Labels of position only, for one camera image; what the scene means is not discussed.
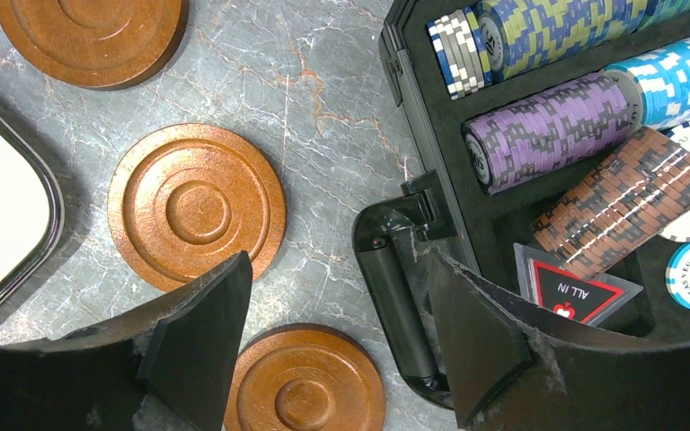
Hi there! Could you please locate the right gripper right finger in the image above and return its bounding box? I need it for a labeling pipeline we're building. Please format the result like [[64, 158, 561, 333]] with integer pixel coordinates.
[[429, 251, 690, 430]]

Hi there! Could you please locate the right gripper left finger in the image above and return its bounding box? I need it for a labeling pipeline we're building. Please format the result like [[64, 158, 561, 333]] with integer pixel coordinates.
[[0, 252, 252, 430]]

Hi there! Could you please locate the dark wooden coaster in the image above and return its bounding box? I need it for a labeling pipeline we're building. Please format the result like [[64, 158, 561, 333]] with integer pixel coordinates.
[[107, 123, 287, 292], [0, 0, 190, 90], [224, 323, 386, 430]]

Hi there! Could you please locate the all in triangle button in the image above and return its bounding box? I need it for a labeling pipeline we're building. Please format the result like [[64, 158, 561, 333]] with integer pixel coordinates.
[[513, 243, 643, 327]]

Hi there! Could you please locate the purple poker chip stack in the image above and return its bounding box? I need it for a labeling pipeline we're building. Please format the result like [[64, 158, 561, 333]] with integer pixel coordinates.
[[461, 73, 637, 195]]

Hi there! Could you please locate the strawberry pattern tray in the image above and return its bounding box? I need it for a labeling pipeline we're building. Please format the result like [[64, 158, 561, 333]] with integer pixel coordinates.
[[0, 83, 66, 343]]

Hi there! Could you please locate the black poker chip case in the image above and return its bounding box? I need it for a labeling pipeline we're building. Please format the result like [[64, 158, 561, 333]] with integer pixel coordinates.
[[352, 1, 690, 413]]

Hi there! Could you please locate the brown poker chip stack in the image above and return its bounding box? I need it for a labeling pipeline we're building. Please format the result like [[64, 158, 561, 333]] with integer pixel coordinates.
[[532, 127, 690, 280]]

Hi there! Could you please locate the blue yellow chip stack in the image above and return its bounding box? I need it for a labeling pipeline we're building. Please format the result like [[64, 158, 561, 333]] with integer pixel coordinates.
[[473, 0, 648, 82]]

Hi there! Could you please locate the light blue chip stack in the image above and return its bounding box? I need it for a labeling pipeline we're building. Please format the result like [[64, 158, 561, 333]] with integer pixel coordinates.
[[601, 38, 690, 130]]

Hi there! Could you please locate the blue grey chip stack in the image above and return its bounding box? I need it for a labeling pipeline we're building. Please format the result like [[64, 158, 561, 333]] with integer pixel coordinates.
[[426, 6, 493, 100]]

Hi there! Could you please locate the green poker chip stack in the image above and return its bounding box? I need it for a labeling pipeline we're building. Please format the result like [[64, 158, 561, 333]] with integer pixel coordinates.
[[637, 0, 690, 31]]

